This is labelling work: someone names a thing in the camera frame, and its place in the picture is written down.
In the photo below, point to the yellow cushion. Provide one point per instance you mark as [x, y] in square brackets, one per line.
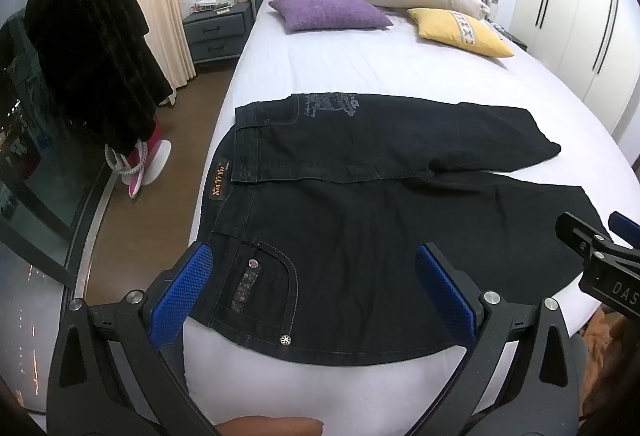
[465, 33]

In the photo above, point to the dark nightstand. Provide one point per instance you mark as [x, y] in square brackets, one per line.
[510, 36]

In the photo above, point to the grey nightstand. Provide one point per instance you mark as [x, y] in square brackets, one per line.
[217, 33]

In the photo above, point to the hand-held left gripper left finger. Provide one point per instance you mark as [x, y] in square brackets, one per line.
[187, 286]

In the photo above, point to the bed with white sheet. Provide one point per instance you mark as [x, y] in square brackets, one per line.
[350, 66]

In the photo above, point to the black denim pants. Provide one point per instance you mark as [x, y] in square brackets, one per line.
[350, 236]

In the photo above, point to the purple cushion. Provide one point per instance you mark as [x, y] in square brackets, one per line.
[330, 11]

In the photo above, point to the white wardrobe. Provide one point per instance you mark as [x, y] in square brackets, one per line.
[580, 16]

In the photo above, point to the glass window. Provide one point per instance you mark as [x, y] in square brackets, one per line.
[35, 196]

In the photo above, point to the black hanging coat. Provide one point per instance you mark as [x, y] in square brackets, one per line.
[90, 51]

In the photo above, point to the person's left hand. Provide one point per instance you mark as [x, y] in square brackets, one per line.
[270, 427]

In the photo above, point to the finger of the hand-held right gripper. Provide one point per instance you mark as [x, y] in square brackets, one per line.
[625, 228]
[580, 236]

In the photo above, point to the orange cloth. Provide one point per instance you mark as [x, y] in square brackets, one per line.
[612, 341]

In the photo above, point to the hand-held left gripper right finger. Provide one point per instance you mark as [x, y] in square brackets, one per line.
[445, 291]

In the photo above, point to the pink and white fan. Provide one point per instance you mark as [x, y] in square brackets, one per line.
[147, 158]

